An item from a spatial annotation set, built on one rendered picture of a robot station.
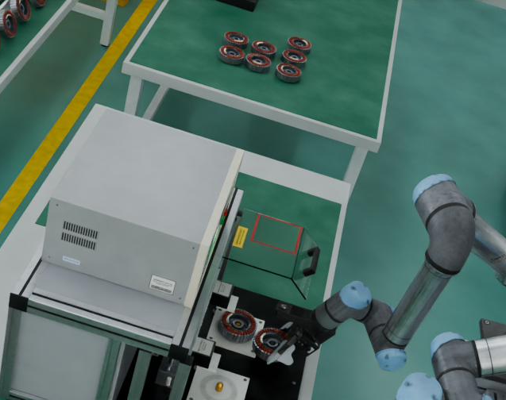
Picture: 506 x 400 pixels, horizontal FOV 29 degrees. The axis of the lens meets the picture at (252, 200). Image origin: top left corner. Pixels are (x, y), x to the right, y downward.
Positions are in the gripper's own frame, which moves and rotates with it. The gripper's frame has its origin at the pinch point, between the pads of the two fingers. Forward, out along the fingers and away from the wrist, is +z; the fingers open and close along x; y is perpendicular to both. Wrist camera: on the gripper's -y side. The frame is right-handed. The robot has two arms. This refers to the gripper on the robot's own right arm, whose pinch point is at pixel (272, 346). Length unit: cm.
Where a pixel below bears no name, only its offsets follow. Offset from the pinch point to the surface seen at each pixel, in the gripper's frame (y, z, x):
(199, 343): -20.5, -1.1, -19.2
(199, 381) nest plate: -11.6, 10.0, -19.0
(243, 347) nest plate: -5.1, 6.8, -0.6
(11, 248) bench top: -72, 44, 6
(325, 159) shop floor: 27, 79, 233
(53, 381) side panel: -44, 18, -43
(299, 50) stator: -30, 21, 189
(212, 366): -14.0, 0.2, -21.4
